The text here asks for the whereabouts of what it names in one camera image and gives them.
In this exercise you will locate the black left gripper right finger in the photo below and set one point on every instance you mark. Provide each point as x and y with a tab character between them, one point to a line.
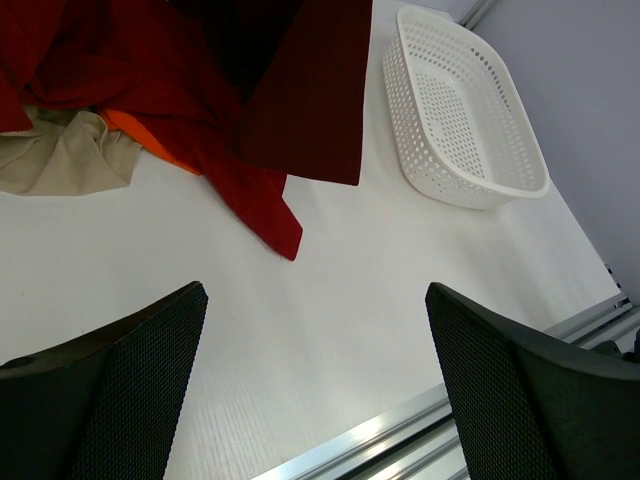
529	406

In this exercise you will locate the aluminium table edge rail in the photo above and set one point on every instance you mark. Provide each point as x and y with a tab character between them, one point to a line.
418	439

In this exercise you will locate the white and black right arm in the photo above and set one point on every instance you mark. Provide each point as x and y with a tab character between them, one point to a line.
626	348

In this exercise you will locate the dark maroon t shirt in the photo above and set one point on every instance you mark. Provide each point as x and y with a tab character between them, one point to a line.
301	69

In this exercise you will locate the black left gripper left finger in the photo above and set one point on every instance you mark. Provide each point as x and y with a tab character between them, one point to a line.
106	404

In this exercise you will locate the white perforated plastic basket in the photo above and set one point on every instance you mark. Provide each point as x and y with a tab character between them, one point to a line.
462	134

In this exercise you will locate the orange t shirt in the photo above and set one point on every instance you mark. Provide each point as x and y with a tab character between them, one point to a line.
120	121

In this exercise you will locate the beige t shirt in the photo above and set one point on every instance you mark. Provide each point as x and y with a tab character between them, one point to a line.
66	153

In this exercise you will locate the red t shirt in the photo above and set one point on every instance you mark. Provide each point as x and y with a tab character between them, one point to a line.
151	62

